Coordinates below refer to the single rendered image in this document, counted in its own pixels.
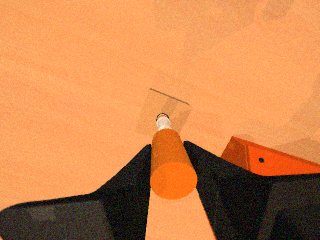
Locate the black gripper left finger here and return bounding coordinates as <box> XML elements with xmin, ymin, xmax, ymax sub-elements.
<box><xmin>0</xmin><ymin>144</ymin><xmax>152</xmax><ymax>240</ymax></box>

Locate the orange cylinder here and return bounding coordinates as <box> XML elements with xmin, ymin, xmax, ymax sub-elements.
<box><xmin>150</xmin><ymin>128</ymin><xmax>197</xmax><ymax>200</ymax></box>

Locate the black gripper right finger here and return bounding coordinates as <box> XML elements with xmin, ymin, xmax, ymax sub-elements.
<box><xmin>183</xmin><ymin>141</ymin><xmax>320</xmax><ymax>240</ymax></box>

